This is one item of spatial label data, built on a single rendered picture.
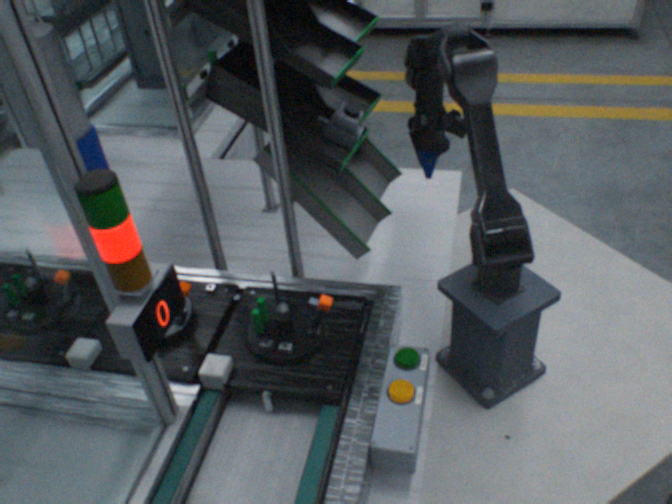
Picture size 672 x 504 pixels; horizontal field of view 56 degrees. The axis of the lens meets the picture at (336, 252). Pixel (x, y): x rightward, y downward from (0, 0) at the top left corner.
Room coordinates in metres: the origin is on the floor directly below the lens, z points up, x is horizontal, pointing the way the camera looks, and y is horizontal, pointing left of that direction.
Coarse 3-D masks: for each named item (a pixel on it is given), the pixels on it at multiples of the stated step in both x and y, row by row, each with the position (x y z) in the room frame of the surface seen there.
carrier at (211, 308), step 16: (192, 288) 0.94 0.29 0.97; (224, 288) 0.93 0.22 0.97; (192, 304) 0.89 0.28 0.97; (208, 304) 0.88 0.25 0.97; (224, 304) 0.88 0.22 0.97; (176, 320) 0.83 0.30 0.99; (192, 320) 0.84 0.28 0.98; (208, 320) 0.84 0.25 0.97; (224, 320) 0.85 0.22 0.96; (176, 336) 0.80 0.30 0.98; (192, 336) 0.80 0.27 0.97; (208, 336) 0.80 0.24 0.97; (160, 352) 0.77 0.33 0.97; (176, 352) 0.77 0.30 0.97; (192, 352) 0.77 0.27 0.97; (208, 352) 0.77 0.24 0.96; (176, 368) 0.73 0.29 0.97; (192, 368) 0.73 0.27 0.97
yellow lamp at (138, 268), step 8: (136, 256) 0.62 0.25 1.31; (144, 256) 0.63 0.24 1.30; (112, 264) 0.61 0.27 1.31; (120, 264) 0.61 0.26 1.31; (128, 264) 0.61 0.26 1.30; (136, 264) 0.61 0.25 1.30; (144, 264) 0.62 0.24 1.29; (112, 272) 0.61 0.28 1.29; (120, 272) 0.61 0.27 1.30; (128, 272) 0.61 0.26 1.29; (136, 272) 0.61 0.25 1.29; (144, 272) 0.62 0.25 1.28; (112, 280) 0.61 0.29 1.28; (120, 280) 0.61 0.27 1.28; (128, 280) 0.61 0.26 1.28; (136, 280) 0.61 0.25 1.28; (144, 280) 0.62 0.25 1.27; (120, 288) 0.61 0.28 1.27; (128, 288) 0.61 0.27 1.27; (136, 288) 0.61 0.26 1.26
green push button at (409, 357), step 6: (402, 348) 0.72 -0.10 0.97; (408, 348) 0.72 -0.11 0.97; (396, 354) 0.71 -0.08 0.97; (402, 354) 0.71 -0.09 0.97; (408, 354) 0.71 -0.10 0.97; (414, 354) 0.71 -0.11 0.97; (396, 360) 0.70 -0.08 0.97; (402, 360) 0.70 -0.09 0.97; (408, 360) 0.69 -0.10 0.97; (414, 360) 0.69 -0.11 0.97; (402, 366) 0.69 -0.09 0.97; (408, 366) 0.69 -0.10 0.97; (414, 366) 0.69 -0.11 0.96
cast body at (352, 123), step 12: (348, 108) 1.03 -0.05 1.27; (324, 120) 1.06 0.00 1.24; (336, 120) 1.03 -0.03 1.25; (348, 120) 1.02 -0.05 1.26; (360, 120) 1.05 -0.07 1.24; (324, 132) 1.04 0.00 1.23; (336, 132) 1.03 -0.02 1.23; (348, 132) 1.02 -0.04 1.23; (360, 132) 1.03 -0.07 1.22; (348, 144) 1.02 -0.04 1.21
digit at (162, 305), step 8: (160, 296) 0.63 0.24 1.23; (152, 304) 0.61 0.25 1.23; (160, 304) 0.63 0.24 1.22; (168, 304) 0.64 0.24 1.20; (152, 312) 0.61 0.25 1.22; (160, 312) 0.62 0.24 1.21; (168, 312) 0.64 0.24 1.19; (160, 320) 0.61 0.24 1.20; (168, 320) 0.63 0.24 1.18; (160, 328) 0.61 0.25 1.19; (160, 336) 0.60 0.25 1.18
